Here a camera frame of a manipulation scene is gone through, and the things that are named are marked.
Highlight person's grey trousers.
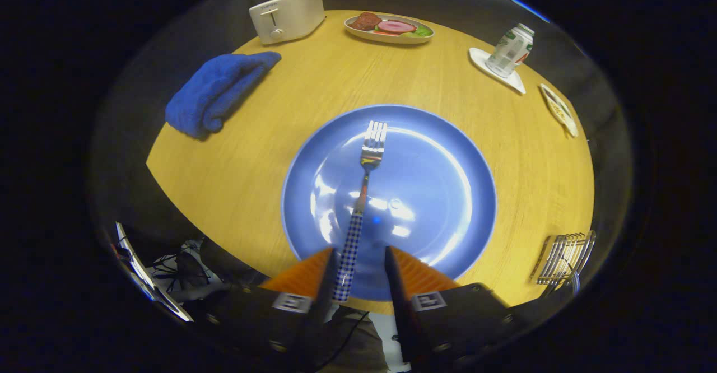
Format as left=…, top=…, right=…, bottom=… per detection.
left=330, top=306, right=388, bottom=373

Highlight metal wire drain basket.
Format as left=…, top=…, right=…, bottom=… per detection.
left=529, top=231, right=597, bottom=298

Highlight pink ham slice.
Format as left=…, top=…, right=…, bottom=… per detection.
left=376, top=20, right=417, bottom=34

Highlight white toaster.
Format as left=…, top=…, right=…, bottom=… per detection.
left=249, top=0, right=326, bottom=46

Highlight white green drink bottle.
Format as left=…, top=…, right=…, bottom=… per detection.
left=486, top=23, right=535, bottom=78

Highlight blue round plate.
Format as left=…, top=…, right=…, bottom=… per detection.
left=281, top=104, right=497, bottom=302

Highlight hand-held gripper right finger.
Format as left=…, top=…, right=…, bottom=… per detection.
left=384, top=245, right=524, bottom=365

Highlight grey food plate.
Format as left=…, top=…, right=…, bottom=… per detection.
left=343, top=12, right=435, bottom=45

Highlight white square coaster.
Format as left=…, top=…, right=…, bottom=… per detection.
left=469, top=47, right=527, bottom=95

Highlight blue folded towel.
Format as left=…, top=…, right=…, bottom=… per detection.
left=165, top=52, right=282, bottom=139

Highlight white divided bean dish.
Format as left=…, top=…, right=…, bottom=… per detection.
left=539, top=83, right=579, bottom=138

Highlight brown meat piece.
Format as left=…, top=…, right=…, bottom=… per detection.
left=348, top=12, right=383, bottom=31

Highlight fork with checkered handle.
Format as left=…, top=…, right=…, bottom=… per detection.
left=333, top=120, right=388, bottom=303

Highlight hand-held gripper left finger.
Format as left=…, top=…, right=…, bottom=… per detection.
left=199, top=247, right=339, bottom=362

